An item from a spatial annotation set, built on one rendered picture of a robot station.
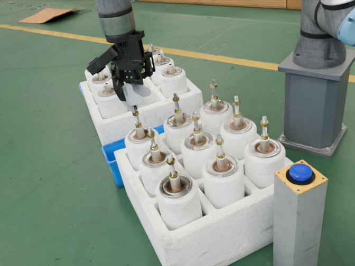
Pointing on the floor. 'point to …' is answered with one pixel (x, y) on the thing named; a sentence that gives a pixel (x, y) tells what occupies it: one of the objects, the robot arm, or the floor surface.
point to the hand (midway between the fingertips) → (131, 106)
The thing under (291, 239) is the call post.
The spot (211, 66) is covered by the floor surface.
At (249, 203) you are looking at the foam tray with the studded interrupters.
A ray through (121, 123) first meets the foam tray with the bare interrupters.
